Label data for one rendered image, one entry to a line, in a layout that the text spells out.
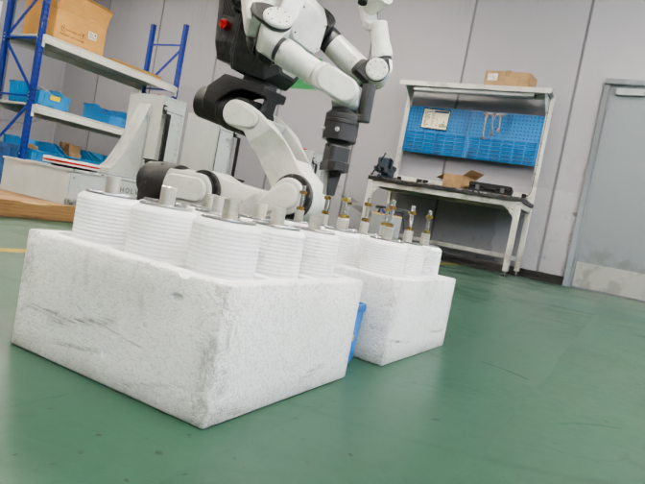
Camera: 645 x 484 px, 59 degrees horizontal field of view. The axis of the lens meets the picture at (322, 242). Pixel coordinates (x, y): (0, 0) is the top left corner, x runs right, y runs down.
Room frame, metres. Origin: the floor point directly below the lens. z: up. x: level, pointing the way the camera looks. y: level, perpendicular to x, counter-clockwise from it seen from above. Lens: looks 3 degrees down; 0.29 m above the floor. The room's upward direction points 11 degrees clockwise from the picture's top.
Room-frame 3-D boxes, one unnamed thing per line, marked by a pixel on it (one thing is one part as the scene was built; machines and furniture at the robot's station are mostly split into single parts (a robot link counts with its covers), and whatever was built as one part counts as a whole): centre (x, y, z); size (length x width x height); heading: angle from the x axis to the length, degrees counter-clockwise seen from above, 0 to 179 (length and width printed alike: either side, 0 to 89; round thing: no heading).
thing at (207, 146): (4.68, 0.67, 0.45); 1.51 x 0.57 x 0.74; 152
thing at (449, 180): (6.07, -1.30, 0.87); 0.40 x 0.30 x 0.23; 48
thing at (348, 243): (1.31, -0.04, 0.16); 0.10 x 0.10 x 0.18
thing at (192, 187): (1.98, 0.44, 0.28); 0.21 x 0.20 x 0.13; 62
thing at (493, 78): (6.01, -1.61, 1.96); 0.46 x 0.28 x 0.16; 58
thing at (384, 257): (1.25, -0.14, 0.16); 0.10 x 0.10 x 0.18
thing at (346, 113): (1.48, -0.01, 0.57); 0.11 x 0.11 x 0.11; 82
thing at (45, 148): (5.76, 3.04, 0.36); 0.50 x 0.38 x 0.21; 63
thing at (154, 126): (3.37, 1.38, 0.45); 0.82 x 0.57 x 0.74; 152
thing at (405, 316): (1.41, -0.09, 0.09); 0.39 x 0.39 x 0.18; 60
